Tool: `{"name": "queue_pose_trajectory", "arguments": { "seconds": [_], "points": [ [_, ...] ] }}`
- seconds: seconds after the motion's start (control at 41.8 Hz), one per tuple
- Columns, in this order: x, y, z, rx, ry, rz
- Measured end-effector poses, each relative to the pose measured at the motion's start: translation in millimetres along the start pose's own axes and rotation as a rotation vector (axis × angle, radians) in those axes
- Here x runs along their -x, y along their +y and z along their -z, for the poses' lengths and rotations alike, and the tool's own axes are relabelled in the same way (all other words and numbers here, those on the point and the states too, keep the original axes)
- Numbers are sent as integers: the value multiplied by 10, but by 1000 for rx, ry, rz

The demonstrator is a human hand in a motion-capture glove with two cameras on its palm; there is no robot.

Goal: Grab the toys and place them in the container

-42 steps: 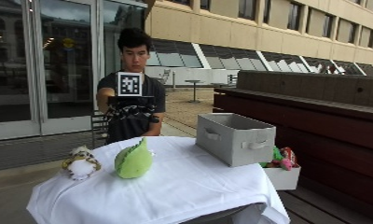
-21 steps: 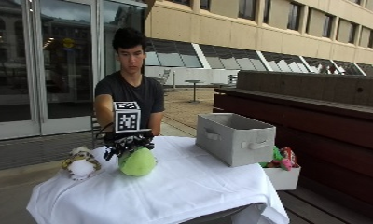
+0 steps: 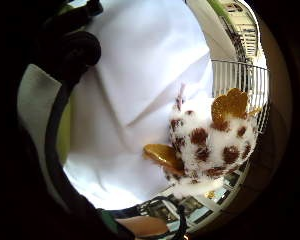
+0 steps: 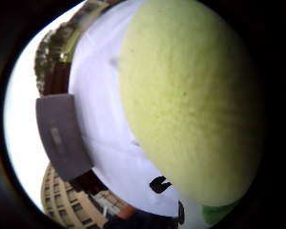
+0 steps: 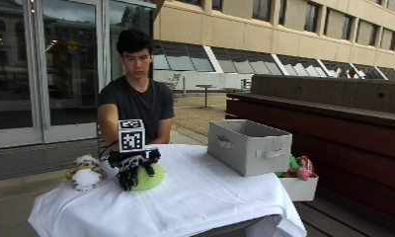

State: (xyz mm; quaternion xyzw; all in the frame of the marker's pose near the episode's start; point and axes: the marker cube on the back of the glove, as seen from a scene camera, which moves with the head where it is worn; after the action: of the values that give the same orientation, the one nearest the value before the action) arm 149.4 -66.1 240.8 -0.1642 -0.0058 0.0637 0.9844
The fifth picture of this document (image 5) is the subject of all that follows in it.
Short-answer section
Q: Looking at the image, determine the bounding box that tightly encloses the green round plush toy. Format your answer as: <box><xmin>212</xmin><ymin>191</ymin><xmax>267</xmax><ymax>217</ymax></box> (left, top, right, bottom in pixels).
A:
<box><xmin>130</xmin><ymin>162</ymin><xmax>166</xmax><ymax>193</ymax></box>

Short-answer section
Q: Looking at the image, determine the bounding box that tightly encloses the white brown owl plush toy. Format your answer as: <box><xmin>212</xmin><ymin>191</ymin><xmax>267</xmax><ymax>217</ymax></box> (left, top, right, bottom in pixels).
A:
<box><xmin>64</xmin><ymin>154</ymin><xmax>108</xmax><ymax>193</ymax></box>

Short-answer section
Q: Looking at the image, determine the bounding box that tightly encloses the white marker cube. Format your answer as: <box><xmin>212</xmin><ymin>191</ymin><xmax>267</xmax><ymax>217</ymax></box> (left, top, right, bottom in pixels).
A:
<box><xmin>118</xmin><ymin>118</ymin><xmax>147</xmax><ymax>154</ymax></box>

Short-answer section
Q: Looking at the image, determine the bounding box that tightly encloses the white tablecloth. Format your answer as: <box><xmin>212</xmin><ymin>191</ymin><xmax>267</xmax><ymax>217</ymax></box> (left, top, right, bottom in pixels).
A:
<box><xmin>27</xmin><ymin>143</ymin><xmax>308</xmax><ymax>237</ymax></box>

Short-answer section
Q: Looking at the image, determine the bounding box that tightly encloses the person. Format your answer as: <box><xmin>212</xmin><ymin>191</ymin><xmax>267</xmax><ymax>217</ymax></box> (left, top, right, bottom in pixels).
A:
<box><xmin>96</xmin><ymin>29</ymin><xmax>176</xmax><ymax>153</ymax></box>

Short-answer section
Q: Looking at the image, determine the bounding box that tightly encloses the grey fabric storage box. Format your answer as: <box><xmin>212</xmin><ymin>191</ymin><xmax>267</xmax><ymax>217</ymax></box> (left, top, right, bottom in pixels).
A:
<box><xmin>205</xmin><ymin>118</ymin><xmax>293</xmax><ymax>178</ymax></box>

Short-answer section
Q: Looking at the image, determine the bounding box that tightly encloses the metal chair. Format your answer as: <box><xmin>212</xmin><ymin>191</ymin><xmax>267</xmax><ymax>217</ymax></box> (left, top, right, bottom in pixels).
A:
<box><xmin>164</xmin><ymin>72</ymin><xmax>182</xmax><ymax>92</ymax></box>

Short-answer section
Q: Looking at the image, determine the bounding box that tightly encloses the white open box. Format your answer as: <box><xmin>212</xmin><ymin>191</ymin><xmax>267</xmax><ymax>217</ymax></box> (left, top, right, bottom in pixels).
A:
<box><xmin>277</xmin><ymin>174</ymin><xmax>320</xmax><ymax>202</ymax></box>

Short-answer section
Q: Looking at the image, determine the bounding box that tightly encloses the pink plush toy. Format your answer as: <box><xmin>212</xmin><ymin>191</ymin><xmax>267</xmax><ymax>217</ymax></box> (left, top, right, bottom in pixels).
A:
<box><xmin>295</xmin><ymin>167</ymin><xmax>312</xmax><ymax>182</ymax></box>

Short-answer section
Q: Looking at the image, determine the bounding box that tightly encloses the red plush toy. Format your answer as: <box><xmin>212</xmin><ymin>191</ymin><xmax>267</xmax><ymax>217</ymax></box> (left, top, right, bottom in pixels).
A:
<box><xmin>296</xmin><ymin>155</ymin><xmax>316</xmax><ymax>176</ymax></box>

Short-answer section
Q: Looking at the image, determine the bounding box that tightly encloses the glass door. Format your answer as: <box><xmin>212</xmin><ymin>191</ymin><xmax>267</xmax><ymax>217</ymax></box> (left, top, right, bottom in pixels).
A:
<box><xmin>0</xmin><ymin>0</ymin><xmax>156</xmax><ymax>151</ymax></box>

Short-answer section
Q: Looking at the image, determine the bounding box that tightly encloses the dark wooden bench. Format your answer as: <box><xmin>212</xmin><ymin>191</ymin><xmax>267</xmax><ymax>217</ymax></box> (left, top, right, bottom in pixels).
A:
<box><xmin>224</xmin><ymin>74</ymin><xmax>395</xmax><ymax>237</ymax></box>

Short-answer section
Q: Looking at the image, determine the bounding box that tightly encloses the beige building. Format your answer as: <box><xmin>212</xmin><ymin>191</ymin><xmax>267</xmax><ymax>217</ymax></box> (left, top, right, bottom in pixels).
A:
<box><xmin>151</xmin><ymin>0</ymin><xmax>395</xmax><ymax>91</ymax></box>

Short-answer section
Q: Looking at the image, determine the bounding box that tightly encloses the black glove cable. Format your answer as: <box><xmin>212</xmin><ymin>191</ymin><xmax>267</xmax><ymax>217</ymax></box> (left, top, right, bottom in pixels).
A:
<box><xmin>98</xmin><ymin>140</ymin><xmax>120</xmax><ymax>163</ymax></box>

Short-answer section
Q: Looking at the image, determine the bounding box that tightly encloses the round pedestal table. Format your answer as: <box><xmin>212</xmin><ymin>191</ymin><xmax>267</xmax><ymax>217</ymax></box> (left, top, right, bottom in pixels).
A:
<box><xmin>195</xmin><ymin>84</ymin><xmax>217</xmax><ymax>110</ymax></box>

